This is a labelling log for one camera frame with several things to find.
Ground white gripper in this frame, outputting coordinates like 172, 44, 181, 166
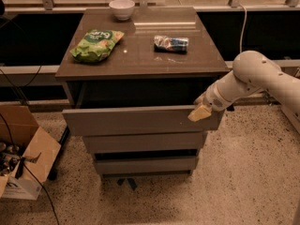
187, 75, 244, 122

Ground grey top drawer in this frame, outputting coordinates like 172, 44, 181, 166
63, 105, 223, 136

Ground grey drawer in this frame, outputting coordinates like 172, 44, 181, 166
82, 131, 207, 153
63, 105, 223, 136
93, 157, 199, 174

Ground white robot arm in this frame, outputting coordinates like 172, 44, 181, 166
195, 51, 300, 225

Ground grey drawer cabinet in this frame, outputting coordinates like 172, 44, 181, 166
54, 6, 231, 178

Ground grey middle drawer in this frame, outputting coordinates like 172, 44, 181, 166
82, 131, 207, 153

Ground grey bottom drawer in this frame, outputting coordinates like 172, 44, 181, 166
93, 157, 199, 174

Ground silver blue snack packet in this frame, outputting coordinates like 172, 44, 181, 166
154, 36, 188, 53

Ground blue tape cross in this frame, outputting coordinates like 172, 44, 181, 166
117, 178, 137, 190

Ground green chip bag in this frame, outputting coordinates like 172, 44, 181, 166
70, 29, 124, 63

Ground white bowl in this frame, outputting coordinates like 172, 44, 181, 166
109, 0, 135, 21

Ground black floor stand leg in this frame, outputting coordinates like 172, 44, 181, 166
48, 127, 70, 181

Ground cardboard box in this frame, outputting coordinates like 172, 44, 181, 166
0, 105, 60, 200

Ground metal parts in box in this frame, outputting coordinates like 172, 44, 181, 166
0, 142, 21, 176

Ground white cable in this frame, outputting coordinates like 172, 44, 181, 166
238, 4, 248, 54

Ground black cable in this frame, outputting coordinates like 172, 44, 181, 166
0, 65, 60, 225

